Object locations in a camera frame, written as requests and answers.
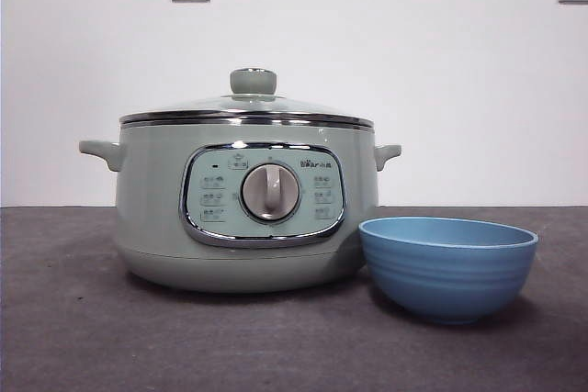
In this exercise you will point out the glass lid with green knob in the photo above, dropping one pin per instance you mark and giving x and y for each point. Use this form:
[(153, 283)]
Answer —
[(253, 82)]

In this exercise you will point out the pale green electric steamer pot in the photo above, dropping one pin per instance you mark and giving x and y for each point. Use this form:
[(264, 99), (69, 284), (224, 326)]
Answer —
[(151, 208)]

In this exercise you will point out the blue ribbed bowl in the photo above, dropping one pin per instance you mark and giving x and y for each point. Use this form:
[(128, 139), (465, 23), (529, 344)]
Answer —
[(448, 272)]

